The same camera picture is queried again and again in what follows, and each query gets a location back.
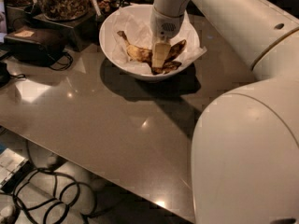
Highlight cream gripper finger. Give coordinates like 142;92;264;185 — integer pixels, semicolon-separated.
152;42;171;68

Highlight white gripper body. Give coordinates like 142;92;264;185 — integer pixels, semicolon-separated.
150;6;184;43

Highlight brown banana peel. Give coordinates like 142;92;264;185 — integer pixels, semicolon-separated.
117;31;187;75

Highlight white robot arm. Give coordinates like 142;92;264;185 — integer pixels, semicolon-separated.
152;0;299;224

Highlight white ceramic bowl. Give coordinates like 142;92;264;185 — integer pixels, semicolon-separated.
99;5;206;82

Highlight white paper bowl liner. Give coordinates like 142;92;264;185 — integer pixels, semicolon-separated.
110;5;206;78

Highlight metal stand under jar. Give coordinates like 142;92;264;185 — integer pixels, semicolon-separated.
34;10;98;51

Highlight glass jar of nuts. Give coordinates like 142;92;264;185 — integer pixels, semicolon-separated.
37;0;89;21

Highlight black box with label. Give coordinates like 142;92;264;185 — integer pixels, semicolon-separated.
4;26;66;67

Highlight white box on floor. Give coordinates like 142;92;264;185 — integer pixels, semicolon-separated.
0;148;28;193

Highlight black cable on table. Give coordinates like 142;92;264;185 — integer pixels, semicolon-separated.
48;50;75;72

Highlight black cables on floor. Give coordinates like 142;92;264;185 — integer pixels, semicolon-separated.
0;138;132;224

